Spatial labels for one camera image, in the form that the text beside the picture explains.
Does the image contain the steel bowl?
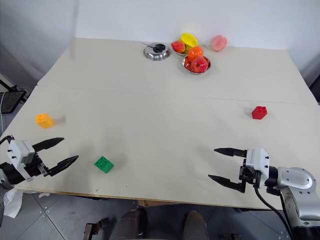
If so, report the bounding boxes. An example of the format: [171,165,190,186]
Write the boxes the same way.
[182,55,212,75]

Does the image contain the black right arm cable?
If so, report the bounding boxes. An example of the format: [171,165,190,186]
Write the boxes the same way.
[253,185,294,240]

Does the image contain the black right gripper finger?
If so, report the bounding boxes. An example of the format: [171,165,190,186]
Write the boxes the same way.
[207,174,247,194]
[213,147,248,159]

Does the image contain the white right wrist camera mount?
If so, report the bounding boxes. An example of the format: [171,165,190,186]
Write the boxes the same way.
[244,147,273,189]

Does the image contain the red toy brick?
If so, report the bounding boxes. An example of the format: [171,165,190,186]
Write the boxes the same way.
[251,105,269,120]

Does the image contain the dark rounded shape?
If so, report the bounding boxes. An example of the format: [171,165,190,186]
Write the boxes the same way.
[116,209,149,240]
[183,210,210,240]

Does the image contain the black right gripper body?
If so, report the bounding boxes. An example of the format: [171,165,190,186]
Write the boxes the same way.
[238,156,261,189]

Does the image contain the thin white cable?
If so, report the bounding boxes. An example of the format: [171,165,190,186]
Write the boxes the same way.
[0,91,5,134]

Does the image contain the orange toy persimmon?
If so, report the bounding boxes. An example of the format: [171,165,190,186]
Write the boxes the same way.
[187,45,205,62]

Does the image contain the steel pot lid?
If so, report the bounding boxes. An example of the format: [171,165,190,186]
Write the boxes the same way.
[143,42,172,62]

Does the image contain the steel fruit dish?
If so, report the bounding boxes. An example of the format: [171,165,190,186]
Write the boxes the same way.
[170,41,199,57]

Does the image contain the yellow toy starfruit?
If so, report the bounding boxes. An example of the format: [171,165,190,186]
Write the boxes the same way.
[179,32,200,49]

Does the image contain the black scissors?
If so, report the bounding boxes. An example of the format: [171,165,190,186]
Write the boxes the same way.
[139,41,166,54]

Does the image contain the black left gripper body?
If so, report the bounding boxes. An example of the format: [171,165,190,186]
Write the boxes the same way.
[24,152,52,180]

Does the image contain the yellow toy brick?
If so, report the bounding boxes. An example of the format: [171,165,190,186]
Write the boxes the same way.
[35,113,55,130]

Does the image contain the black metal stand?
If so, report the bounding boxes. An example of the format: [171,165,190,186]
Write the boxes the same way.
[0,84,28,116]

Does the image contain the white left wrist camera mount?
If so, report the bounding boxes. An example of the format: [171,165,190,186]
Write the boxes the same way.
[6,139,36,182]

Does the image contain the rusty metal bracket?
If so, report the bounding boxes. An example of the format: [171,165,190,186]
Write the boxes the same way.
[84,217,110,240]

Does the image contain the red orange toy peach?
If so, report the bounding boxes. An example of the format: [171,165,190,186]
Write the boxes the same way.
[171,40,187,54]

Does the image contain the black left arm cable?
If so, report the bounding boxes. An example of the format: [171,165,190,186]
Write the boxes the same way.
[0,134,15,146]

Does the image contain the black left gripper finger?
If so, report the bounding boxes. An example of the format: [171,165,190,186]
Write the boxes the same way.
[46,155,80,177]
[31,137,66,152]

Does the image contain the green toy brick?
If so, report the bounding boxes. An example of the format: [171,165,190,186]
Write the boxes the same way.
[93,155,115,174]

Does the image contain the white crumpled paper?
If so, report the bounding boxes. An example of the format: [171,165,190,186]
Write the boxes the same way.
[3,188,25,220]

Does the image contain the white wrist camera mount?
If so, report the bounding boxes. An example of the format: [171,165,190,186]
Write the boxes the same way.
[6,139,36,182]
[244,147,273,189]

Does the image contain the pink toy peach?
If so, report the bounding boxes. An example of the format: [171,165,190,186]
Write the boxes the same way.
[210,34,228,52]

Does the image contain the red toy apple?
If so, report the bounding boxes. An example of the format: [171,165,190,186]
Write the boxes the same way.
[190,56,209,74]

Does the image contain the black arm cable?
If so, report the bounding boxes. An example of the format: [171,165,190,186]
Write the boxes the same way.
[253,185,294,240]
[0,134,15,146]

